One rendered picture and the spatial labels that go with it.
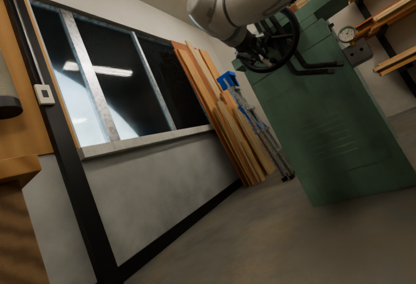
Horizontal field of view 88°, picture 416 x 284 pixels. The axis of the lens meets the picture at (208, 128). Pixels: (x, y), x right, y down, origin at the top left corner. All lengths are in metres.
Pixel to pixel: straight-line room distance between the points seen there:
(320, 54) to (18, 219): 1.13
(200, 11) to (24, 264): 0.61
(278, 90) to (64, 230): 1.37
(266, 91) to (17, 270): 1.11
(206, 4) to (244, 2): 0.11
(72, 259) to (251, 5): 1.43
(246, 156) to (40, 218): 1.85
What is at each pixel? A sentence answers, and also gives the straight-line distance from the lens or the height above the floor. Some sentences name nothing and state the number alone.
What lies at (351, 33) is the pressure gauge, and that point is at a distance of 1.10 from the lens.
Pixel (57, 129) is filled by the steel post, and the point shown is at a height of 0.98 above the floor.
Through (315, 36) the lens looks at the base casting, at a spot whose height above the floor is 0.74.
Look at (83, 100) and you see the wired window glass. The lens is 1.93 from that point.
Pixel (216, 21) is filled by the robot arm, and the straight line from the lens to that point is 0.67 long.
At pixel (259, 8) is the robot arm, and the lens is 0.61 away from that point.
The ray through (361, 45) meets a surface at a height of 0.59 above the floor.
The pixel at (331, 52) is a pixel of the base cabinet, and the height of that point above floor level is 0.64.
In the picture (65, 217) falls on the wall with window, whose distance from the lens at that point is 1.51.
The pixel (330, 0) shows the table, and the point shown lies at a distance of 1.21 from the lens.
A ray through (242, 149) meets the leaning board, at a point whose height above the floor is 0.40.
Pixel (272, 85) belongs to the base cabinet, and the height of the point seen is 0.65.
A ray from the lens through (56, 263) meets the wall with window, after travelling 1.49.
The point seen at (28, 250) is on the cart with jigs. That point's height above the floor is 0.42.
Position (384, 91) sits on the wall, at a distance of 3.60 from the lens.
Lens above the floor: 0.42
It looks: 9 degrees up
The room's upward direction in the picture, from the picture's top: 25 degrees counter-clockwise
